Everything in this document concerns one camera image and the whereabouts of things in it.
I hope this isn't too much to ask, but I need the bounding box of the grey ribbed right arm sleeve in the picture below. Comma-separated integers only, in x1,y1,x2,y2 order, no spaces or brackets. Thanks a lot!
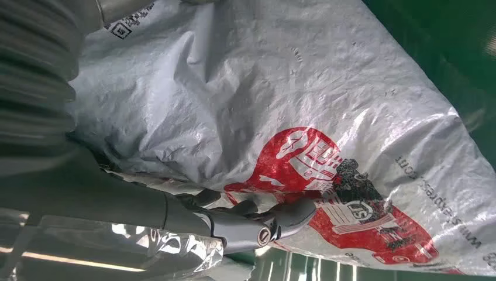
0,0,85,156

